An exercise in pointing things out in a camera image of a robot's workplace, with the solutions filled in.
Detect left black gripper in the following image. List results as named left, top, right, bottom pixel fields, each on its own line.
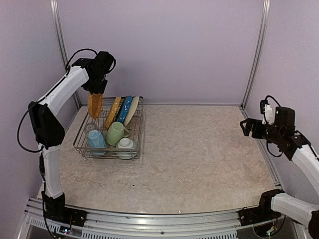
left=82, top=70, right=108, bottom=94

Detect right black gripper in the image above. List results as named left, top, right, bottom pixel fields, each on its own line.
left=240, top=118, right=283, bottom=145

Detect yellow dotted plate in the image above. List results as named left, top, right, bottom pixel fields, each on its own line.
left=88, top=93, right=103, bottom=120
left=104, top=97, right=121, bottom=130

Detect blue dotted plate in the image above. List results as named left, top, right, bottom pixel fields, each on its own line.
left=116, top=96, right=133, bottom=123

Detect cream speckled plate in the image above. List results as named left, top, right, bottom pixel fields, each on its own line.
left=123, top=96, right=140, bottom=126

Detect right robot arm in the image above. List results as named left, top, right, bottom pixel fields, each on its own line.
left=239, top=118, right=319, bottom=239

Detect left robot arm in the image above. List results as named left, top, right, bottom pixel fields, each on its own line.
left=25, top=51, right=116, bottom=223

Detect clear drinking glass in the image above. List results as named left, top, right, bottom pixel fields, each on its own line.
left=84, top=121, right=98, bottom=136

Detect green ceramic mug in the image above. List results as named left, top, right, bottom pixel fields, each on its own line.
left=106, top=121, right=130, bottom=146

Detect light blue mug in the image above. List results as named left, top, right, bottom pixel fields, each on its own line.
left=87, top=130, right=107, bottom=157

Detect white patterned bowl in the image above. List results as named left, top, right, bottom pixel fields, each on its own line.
left=116, top=138, right=137, bottom=160

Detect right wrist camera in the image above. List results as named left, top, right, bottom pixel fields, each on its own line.
left=260, top=100, right=274, bottom=125

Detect metal wire dish rack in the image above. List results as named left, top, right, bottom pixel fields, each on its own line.
left=73, top=96, right=144, bottom=160

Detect left aluminium frame post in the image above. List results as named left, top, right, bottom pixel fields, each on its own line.
left=49, top=0, right=82, bottom=109

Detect aluminium frame post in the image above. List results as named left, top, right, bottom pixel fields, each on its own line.
left=241, top=0, right=271, bottom=110
left=49, top=0, right=82, bottom=109

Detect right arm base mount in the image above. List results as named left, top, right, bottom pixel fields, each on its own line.
left=238, top=207, right=281, bottom=226

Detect aluminium front rail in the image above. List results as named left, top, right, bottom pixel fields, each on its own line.
left=16, top=198, right=309, bottom=239

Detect right aluminium frame post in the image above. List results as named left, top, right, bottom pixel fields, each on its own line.
left=241, top=0, right=271, bottom=110

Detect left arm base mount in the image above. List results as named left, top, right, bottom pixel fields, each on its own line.
left=44, top=207, right=88, bottom=227

